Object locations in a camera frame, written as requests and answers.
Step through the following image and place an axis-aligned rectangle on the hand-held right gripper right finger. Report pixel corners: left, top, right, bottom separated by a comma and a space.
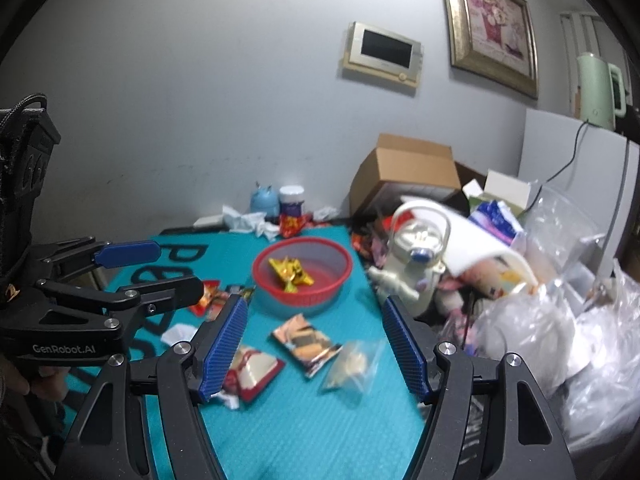
382, 295, 576, 480

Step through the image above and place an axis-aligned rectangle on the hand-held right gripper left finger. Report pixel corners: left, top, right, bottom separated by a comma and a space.
52, 294, 249, 480

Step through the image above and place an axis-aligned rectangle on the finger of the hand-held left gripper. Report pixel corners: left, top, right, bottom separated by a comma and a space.
30, 236, 162, 281
34, 276, 206, 360

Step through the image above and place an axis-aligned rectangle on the red and white snack packet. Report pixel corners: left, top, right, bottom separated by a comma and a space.
220, 345, 286, 408

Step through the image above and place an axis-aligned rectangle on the red orange snack packet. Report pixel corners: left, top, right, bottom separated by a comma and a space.
189, 280, 223, 322

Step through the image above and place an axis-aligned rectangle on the clear plastic snack bag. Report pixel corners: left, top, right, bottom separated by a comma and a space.
320, 340, 383, 393

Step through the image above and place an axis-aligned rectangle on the brown biscuit packet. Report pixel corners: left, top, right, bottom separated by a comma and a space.
271, 313, 343, 378

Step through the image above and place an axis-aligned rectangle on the red plastic basket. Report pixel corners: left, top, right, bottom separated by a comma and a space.
251, 237, 354, 317

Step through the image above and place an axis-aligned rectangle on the person's left forearm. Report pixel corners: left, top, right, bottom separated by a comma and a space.
0, 399, 66, 480

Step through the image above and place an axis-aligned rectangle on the person's left hand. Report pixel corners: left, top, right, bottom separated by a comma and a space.
0, 360, 71, 400

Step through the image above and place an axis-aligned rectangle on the white astronaut figure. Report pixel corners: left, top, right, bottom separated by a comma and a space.
367, 200, 453, 318

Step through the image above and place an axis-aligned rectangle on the gold foil snack packet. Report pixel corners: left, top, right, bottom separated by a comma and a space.
268, 256, 316, 293

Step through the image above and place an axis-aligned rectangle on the teal mat with black letters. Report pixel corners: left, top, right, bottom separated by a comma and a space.
65, 222, 436, 480

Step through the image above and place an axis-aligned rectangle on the pile of red snack packets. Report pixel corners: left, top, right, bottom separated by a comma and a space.
350, 220, 396, 266

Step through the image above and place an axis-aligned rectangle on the printed snack box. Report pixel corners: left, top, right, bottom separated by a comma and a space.
465, 255, 531, 306

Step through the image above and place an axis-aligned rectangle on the white curved paper sheet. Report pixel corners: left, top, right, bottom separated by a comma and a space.
400, 195, 538, 291

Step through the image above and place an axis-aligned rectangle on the jar with white lid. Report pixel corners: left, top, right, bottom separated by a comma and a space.
278, 185, 307, 218

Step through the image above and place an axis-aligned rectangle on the purple tissue pack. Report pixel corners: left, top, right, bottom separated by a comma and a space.
467, 200, 526, 246

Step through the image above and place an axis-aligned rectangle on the pile of clear plastic bags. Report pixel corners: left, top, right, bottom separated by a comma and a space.
472, 185, 640, 461

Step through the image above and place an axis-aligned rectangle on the cardboard box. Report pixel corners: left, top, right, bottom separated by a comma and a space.
348, 133, 463, 218

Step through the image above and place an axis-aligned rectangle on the small white carton box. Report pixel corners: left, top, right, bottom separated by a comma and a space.
462, 170, 533, 213

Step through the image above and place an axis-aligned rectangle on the white heat sealer machine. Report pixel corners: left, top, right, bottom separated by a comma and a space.
517, 107, 640, 281

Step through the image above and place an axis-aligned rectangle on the green electric kettle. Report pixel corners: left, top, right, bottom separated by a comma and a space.
576, 52, 628, 131

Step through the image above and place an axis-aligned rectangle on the gold framed picture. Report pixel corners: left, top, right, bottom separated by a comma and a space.
436, 0, 540, 100

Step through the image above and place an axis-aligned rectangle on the kettle power cable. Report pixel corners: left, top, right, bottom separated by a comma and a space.
527, 120, 591, 208

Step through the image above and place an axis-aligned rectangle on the wall intercom monitor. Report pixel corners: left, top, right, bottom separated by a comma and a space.
342, 21, 425, 90

